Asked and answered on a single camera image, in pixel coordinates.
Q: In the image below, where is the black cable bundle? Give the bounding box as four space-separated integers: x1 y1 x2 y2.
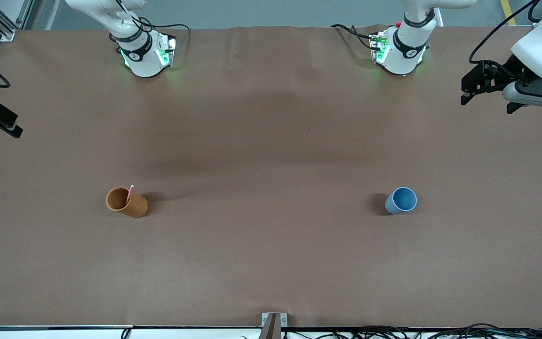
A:
240 323 542 339

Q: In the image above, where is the black base cable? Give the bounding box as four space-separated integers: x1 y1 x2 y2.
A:
330 23 376 50
138 16 192 49

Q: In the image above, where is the blue cup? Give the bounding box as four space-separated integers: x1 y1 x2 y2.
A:
384 186 418 215

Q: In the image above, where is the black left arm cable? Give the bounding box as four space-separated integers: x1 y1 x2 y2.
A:
468 0 542 65

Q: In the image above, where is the metal table bracket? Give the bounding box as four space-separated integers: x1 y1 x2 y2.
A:
261 312 288 339

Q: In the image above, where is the orange-brown cup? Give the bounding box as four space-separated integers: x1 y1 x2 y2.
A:
105 186 150 219

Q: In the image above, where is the brown table cover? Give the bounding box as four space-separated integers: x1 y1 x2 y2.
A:
0 25 542 329

